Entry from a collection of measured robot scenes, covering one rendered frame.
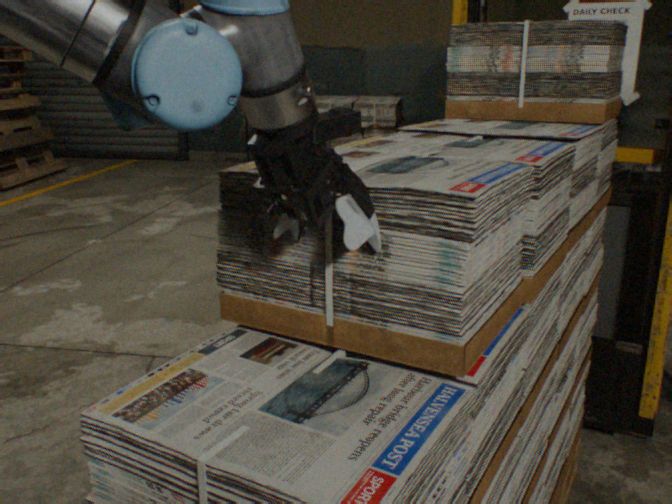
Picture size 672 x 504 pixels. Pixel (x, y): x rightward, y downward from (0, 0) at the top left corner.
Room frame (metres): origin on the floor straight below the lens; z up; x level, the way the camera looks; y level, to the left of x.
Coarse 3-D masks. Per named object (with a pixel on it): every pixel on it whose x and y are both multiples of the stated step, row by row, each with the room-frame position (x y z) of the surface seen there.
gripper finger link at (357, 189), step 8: (344, 168) 0.73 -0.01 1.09; (344, 176) 0.73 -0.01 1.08; (352, 176) 0.73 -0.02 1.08; (344, 184) 0.73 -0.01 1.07; (352, 184) 0.72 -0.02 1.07; (360, 184) 0.73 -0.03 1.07; (344, 192) 0.74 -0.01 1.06; (352, 192) 0.73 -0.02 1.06; (360, 192) 0.73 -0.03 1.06; (368, 192) 0.74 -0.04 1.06; (360, 200) 0.74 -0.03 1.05; (368, 200) 0.74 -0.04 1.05; (360, 208) 0.74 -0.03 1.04; (368, 208) 0.74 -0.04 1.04; (368, 216) 0.74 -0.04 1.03
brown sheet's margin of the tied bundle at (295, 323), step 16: (224, 304) 0.90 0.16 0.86; (240, 304) 0.88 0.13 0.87; (256, 304) 0.87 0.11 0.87; (272, 304) 0.85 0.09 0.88; (240, 320) 0.88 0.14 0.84; (256, 320) 0.87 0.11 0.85; (272, 320) 0.85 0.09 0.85; (288, 320) 0.84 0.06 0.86; (304, 320) 0.83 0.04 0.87; (304, 336) 0.83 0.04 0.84
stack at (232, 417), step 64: (576, 256) 1.34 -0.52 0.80; (512, 320) 0.91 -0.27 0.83; (128, 384) 0.71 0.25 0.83; (192, 384) 0.71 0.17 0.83; (256, 384) 0.72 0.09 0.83; (320, 384) 0.72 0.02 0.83; (384, 384) 0.72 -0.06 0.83; (448, 384) 0.72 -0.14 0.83; (512, 384) 0.92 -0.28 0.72; (128, 448) 0.61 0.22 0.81; (192, 448) 0.58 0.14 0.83; (256, 448) 0.58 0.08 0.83; (320, 448) 0.58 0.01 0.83; (384, 448) 0.58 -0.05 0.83; (448, 448) 0.64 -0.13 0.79; (512, 448) 0.93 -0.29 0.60
